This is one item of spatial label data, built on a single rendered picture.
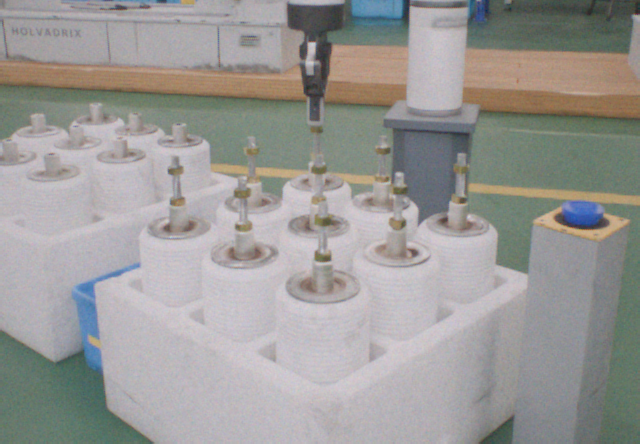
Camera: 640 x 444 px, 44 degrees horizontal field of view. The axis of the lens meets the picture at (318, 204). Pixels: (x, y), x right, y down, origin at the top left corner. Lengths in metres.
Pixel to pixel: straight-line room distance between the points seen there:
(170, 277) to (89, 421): 0.24
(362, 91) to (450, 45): 1.52
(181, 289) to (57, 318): 0.29
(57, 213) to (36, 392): 0.25
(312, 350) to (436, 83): 0.63
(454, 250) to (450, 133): 0.39
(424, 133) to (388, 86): 1.48
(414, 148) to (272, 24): 1.67
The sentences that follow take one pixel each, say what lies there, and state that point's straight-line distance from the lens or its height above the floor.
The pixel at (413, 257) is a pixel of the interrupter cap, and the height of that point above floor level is 0.25.
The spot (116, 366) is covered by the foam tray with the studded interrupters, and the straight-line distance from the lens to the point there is 1.02.
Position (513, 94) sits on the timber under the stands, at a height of 0.06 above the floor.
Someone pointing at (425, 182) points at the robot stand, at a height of 0.19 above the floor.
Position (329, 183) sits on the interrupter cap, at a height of 0.25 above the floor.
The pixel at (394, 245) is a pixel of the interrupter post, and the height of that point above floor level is 0.26.
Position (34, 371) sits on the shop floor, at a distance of 1.20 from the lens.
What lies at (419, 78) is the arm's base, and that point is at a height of 0.36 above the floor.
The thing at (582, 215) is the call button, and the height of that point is 0.33.
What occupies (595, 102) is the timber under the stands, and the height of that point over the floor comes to 0.05.
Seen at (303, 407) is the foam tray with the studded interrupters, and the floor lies 0.17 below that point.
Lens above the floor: 0.59
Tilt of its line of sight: 19 degrees down
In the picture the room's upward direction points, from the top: straight up
